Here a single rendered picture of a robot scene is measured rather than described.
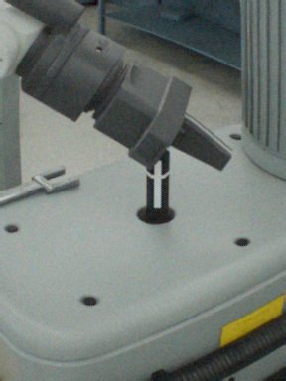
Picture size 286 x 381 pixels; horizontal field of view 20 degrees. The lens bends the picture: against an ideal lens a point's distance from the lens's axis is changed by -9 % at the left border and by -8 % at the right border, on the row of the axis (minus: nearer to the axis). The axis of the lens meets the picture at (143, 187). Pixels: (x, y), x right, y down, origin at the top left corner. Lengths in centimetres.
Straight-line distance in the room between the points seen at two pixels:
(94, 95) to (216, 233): 18
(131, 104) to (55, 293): 18
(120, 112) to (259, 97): 21
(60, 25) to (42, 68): 5
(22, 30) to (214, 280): 30
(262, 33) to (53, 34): 25
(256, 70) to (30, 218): 29
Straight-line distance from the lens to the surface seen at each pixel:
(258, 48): 89
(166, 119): 74
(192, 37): 665
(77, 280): 75
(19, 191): 88
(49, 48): 75
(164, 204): 83
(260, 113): 92
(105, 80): 76
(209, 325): 78
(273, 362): 94
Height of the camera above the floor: 232
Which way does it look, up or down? 29 degrees down
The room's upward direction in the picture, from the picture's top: straight up
